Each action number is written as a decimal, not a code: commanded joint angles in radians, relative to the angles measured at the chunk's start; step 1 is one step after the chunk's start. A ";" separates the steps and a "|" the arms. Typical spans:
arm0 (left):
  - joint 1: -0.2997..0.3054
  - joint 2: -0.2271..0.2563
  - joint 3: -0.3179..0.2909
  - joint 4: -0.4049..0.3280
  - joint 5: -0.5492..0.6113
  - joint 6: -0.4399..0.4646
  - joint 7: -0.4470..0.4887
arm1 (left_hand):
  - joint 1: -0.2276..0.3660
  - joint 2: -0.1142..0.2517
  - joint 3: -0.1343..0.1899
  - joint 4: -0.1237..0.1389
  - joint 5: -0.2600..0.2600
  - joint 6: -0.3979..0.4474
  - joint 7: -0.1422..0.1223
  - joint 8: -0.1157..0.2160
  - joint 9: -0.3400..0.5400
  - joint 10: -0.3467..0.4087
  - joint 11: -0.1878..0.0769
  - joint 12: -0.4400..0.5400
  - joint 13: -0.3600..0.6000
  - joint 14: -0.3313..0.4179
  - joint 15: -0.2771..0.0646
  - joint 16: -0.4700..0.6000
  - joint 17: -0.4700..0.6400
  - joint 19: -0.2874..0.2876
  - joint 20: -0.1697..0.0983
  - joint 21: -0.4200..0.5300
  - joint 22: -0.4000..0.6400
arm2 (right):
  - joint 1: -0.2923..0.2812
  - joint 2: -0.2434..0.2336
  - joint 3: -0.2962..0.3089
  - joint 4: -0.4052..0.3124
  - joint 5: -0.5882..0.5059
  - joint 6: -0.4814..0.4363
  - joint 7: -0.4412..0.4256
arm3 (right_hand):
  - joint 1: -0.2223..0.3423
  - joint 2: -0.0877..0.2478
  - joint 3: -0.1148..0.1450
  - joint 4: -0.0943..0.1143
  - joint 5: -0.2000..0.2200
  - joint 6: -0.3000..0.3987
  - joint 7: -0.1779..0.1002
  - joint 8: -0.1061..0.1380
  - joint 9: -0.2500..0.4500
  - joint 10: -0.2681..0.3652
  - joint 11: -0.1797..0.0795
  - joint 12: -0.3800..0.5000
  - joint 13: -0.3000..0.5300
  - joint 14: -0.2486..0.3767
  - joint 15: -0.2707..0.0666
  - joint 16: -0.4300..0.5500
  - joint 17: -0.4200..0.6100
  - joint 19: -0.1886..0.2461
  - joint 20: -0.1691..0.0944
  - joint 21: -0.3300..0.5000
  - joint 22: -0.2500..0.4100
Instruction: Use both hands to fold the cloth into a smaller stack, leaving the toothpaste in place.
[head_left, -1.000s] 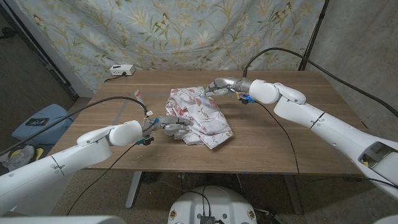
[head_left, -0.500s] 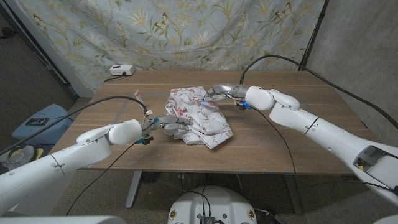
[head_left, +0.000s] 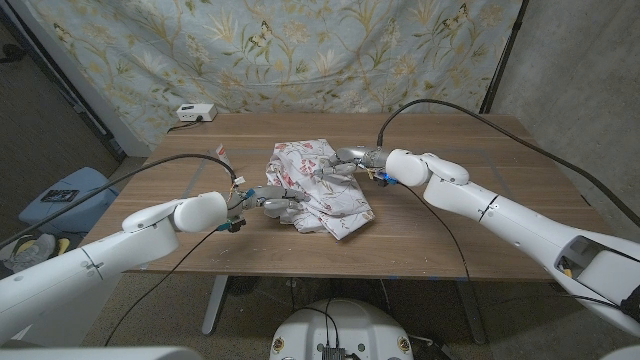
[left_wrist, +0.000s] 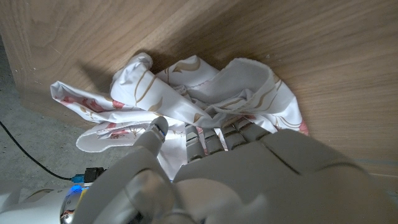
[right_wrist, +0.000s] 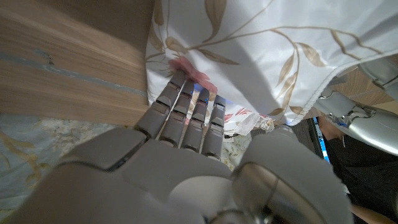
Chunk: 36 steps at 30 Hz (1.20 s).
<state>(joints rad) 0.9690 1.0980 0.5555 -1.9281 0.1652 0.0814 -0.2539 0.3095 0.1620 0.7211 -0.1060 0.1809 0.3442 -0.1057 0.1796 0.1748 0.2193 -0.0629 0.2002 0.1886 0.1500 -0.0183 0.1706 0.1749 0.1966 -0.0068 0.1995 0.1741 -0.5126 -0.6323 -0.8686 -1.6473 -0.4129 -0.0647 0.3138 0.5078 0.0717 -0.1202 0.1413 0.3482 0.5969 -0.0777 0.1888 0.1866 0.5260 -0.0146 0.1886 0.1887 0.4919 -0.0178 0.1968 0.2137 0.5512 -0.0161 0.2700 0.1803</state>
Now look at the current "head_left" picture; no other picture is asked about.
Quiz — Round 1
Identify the black power strip cable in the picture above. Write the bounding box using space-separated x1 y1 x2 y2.
166 115 205 134

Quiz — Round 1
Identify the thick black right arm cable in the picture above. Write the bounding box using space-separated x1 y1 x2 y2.
376 98 640 227

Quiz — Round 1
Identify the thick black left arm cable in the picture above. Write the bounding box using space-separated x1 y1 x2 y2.
0 153 238 249

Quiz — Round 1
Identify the floral printed backdrop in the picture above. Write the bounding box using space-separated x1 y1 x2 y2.
24 0 524 147

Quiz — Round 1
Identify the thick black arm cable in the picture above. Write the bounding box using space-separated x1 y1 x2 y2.
0 153 238 249
376 98 640 227

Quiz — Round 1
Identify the white power strip box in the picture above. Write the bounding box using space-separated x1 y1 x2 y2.
176 103 219 123

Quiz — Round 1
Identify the blue storage box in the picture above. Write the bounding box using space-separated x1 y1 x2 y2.
18 166 120 235

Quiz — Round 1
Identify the grey sneaker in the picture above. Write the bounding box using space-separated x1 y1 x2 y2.
2 233 57 274

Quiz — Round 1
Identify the black backdrop stand pole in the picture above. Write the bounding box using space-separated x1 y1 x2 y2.
479 0 531 115

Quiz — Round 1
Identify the white table leg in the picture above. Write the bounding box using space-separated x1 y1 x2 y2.
456 279 489 345
201 274 230 335

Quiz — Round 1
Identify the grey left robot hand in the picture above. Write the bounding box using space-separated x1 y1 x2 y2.
227 184 311 220

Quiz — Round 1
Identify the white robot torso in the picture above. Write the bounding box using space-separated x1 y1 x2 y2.
269 298 415 360

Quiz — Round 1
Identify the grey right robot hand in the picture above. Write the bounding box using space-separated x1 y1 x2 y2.
314 145 390 182

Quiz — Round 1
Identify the black device with label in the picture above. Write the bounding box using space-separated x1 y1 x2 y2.
40 188 81 203

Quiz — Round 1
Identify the white floral cloth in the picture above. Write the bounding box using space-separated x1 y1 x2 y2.
264 138 376 241

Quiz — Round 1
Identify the white toothpaste tube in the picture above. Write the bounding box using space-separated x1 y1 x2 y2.
214 143 234 174

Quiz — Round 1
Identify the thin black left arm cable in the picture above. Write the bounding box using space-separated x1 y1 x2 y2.
103 228 221 347

